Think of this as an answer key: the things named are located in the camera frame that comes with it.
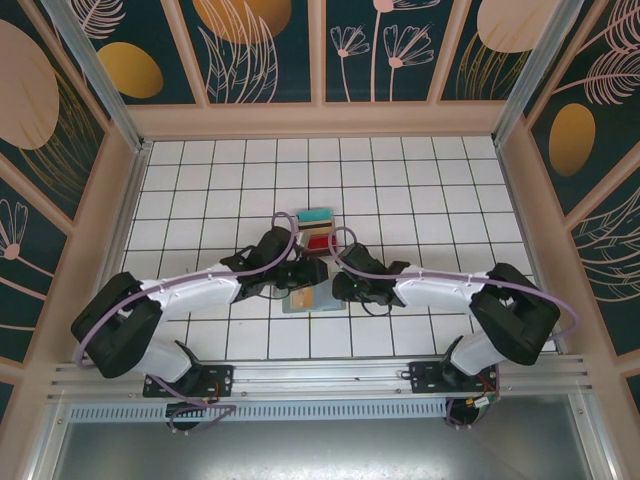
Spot stack of coloured cards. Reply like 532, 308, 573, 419
294, 207, 337, 261

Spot grey metal sheet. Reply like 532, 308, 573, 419
29, 394, 616, 480

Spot thin black cable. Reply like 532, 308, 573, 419
360, 299, 394, 318

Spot purple cable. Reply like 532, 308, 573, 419
329, 227, 581, 346
74, 212, 297, 369
152, 378, 237, 435
446, 397, 489, 431

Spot aluminium rail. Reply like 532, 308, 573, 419
47, 355, 594, 401

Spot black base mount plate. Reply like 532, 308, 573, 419
143, 364, 235, 399
408, 360, 501, 394

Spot white slotted cable duct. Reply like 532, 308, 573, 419
67, 402, 449, 422

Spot aluminium frame post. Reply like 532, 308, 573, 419
42, 0, 154, 154
492, 0, 596, 146

